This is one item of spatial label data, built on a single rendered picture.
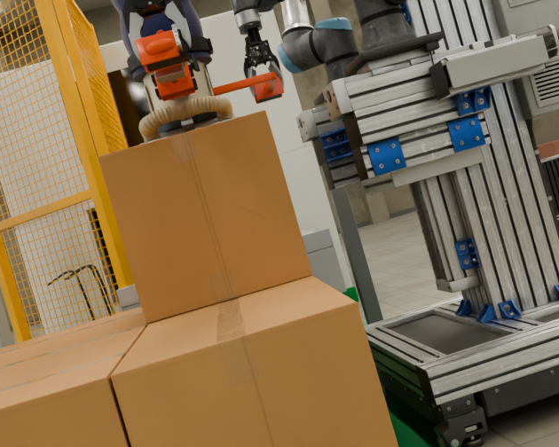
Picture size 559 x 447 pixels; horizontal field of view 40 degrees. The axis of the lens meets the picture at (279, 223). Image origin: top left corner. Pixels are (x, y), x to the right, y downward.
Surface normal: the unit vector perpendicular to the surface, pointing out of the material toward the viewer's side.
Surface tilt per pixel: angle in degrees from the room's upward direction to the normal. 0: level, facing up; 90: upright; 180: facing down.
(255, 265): 90
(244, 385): 90
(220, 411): 90
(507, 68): 90
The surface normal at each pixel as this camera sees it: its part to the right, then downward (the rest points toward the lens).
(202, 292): 0.07, 0.00
